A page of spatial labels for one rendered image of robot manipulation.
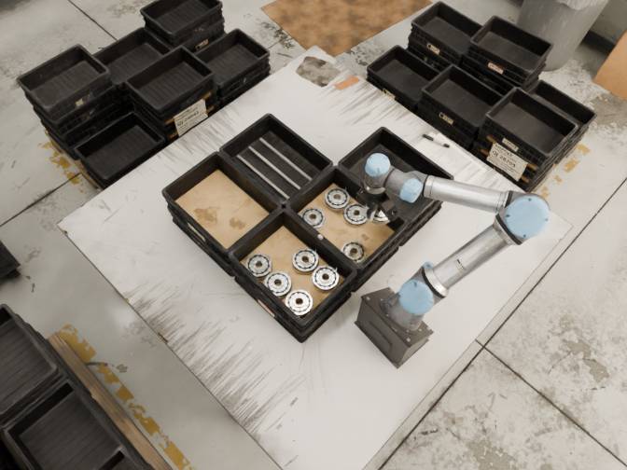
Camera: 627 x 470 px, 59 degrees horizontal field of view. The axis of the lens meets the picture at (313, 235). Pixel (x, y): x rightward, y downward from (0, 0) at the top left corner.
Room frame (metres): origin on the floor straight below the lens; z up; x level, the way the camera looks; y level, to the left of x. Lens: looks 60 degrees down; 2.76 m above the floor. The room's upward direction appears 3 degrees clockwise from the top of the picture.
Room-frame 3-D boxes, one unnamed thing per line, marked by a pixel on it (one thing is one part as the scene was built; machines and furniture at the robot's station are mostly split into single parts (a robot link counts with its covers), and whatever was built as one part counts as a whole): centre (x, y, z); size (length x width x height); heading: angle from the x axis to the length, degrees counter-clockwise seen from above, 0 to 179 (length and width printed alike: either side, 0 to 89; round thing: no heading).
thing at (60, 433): (0.33, 0.92, 0.31); 0.40 x 0.30 x 0.34; 48
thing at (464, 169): (1.62, -0.61, 0.70); 0.33 x 0.23 x 0.01; 48
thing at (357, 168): (1.38, -0.32, 0.87); 0.40 x 0.30 x 0.11; 49
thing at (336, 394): (1.24, -0.02, 0.35); 1.60 x 1.60 x 0.70; 48
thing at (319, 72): (2.17, 0.03, 0.71); 0.22 x 0.19 x 0.01; 48
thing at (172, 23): (2.75, 0.85, 0.37); 0.40 x 0.30 x 0.45; 139
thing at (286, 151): (1.42, 0.17, 0.87); 0.40 x 0.30 x 0.11; 49
